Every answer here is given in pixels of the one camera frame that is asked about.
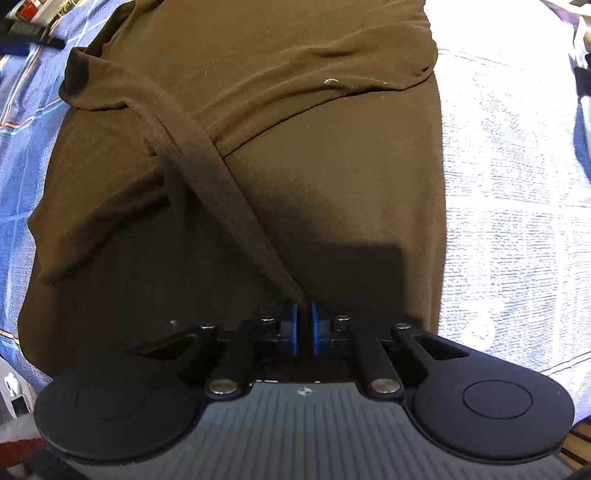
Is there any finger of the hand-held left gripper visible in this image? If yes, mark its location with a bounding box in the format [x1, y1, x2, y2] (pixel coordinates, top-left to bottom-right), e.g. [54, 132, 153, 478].
[0, 17, 66, 55]

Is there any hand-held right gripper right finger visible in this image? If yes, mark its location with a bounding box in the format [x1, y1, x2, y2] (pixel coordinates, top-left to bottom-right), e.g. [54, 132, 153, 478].
[310, 300, 471, 398]

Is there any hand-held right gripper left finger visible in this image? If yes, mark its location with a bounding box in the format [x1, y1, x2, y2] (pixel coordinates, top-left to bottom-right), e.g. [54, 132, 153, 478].
[124, 300, 302, 401]

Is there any dark brown shirt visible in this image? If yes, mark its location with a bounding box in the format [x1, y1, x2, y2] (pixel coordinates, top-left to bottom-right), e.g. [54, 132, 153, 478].
[17, 0, 447, 385]

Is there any pile of mixed clothes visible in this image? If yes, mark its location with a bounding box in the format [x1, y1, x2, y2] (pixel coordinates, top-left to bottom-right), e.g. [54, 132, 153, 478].
[549, 0, 591, 101]

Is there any blue plaid bedsheet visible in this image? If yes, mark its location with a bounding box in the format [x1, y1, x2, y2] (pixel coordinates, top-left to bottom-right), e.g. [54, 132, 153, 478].
[0, 0, 591, 418]

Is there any white plastic object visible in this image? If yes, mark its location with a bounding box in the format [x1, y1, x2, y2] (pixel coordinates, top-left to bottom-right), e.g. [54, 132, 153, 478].
[0, 367, 37, 420]

